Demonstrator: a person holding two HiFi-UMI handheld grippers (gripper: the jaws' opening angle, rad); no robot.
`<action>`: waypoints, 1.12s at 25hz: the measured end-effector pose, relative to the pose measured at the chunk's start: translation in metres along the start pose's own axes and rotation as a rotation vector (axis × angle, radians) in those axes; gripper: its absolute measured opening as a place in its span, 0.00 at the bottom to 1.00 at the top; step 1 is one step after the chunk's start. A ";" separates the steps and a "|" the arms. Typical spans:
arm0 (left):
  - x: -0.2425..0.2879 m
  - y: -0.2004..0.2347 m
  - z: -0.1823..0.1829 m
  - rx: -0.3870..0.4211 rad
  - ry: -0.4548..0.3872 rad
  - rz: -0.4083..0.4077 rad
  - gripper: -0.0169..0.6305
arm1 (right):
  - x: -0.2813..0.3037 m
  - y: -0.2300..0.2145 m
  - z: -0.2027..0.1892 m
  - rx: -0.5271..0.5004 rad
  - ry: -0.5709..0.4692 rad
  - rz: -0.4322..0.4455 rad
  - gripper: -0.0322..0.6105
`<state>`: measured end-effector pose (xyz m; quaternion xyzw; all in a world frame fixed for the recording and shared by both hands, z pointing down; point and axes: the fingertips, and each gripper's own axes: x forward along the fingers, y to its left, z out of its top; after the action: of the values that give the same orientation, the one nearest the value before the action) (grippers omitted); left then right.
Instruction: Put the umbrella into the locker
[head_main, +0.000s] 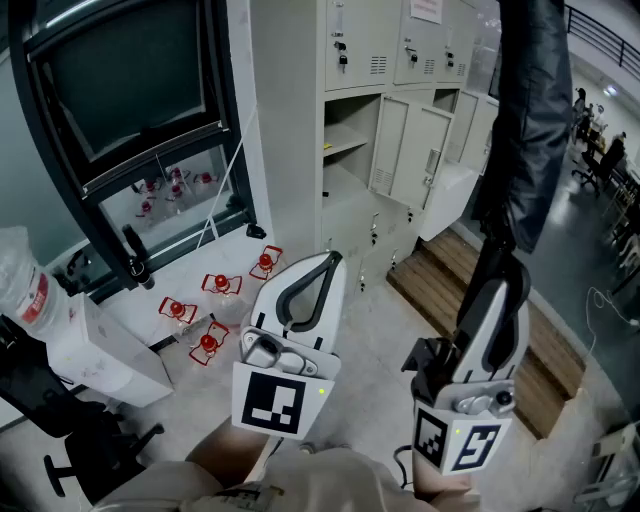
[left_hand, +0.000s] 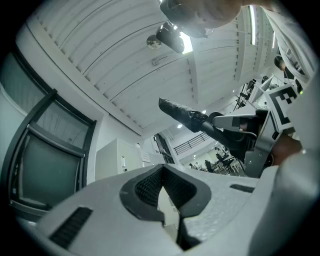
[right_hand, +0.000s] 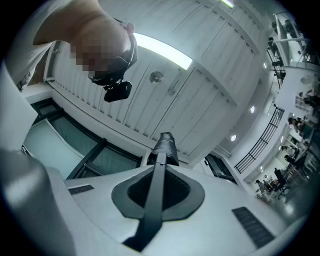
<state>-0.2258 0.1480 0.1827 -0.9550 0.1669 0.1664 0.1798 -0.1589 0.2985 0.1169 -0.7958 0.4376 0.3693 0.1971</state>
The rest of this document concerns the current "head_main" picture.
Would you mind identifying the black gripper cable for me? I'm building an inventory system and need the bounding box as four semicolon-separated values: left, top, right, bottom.
393;443;416;490

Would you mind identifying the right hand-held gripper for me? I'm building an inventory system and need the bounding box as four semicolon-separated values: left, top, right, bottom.
412;259;532;475

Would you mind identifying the person's right forearm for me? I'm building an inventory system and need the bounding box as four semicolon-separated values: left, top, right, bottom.
412;449;474;502

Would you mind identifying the person's left forearm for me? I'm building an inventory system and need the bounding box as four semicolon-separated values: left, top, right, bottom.
185;417;275;492

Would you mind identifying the person's beige clothing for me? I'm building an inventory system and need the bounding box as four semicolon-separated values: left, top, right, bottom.
93;443;482;512

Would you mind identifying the white cord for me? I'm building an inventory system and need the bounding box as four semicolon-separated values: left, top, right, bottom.
196;106;260;249

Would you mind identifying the black railing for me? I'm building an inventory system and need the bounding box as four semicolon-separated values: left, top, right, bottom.
563;3;640;81

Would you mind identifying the black cylinder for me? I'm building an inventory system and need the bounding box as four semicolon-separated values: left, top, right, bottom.
127;257;157;292

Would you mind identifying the white water dispenser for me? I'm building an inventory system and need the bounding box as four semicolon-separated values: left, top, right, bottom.
46;293;175;407

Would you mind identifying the black window frame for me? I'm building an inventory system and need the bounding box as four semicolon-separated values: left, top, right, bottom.
7;0;259;304

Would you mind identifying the red-capped clear water bottle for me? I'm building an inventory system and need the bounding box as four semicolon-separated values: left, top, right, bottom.
158;296;199;329
200;272;244;307
188;320;231;367
248;244;285;282

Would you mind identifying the black office chair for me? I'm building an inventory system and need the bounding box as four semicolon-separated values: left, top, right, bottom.
0;313;166;506

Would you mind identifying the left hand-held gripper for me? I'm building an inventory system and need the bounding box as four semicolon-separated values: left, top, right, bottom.
231;250;348;442

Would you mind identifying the grey metal locker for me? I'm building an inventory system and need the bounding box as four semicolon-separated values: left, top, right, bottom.
249;0;501;297

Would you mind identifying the black swivel chair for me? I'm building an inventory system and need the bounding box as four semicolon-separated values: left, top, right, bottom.
571;149;602;198

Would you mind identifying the white floor cable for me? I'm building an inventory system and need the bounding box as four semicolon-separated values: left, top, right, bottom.
583;286;640;362

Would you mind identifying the large clear water jug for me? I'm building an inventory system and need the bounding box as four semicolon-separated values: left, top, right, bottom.
0;226;67;342

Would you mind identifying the white paper notice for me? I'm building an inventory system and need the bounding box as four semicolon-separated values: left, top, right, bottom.
409;0;444;26

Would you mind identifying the black window handle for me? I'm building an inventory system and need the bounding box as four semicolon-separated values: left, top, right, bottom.
122;224;146;264

